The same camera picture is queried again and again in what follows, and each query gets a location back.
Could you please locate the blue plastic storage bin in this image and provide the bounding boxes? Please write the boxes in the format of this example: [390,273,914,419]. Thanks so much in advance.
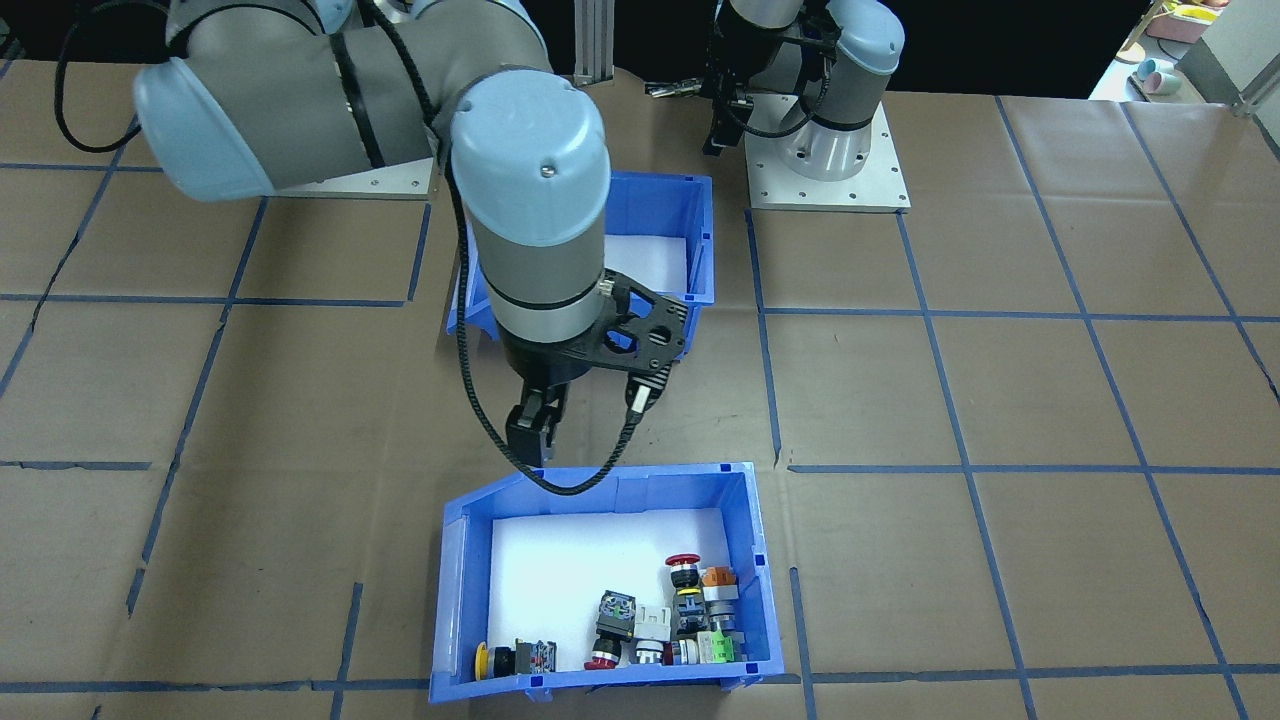
[428,460,783,706]
[445,170,718,346]

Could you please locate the red cap button grey block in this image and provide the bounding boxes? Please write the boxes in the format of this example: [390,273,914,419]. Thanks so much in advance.
[583,590,641,671]

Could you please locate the red mushroom emergency stop button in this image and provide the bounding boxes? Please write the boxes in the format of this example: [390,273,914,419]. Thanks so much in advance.
[664,552,706,641]

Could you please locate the grey button orange block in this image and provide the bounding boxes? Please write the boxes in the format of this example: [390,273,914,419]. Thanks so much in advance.
[700,565,741,631]

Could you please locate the white side table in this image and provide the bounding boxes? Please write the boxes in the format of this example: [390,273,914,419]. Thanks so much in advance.
[1088,0,1280,101]

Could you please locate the pink container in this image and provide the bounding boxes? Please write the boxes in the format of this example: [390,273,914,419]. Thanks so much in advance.
[1145,0,1226,43]

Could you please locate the aluminium profile bar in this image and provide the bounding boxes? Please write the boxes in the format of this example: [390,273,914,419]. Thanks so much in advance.
[1175,40,1280,119]

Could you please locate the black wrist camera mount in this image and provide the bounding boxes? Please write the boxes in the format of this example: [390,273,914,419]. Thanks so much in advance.
[575,275,693,416]

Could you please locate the aluminium profile post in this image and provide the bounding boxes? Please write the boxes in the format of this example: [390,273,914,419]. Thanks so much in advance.
[572,0,618,86]

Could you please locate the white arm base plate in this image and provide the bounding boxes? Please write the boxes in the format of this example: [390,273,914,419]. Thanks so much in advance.
[265,155,441,201]
[745,105,913,214]

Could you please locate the yellow push button switch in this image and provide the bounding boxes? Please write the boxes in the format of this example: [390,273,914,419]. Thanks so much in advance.
[475,640,557,682]

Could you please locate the green white switch block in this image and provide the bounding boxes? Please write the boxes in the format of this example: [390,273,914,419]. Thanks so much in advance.
[668,630,749,667]

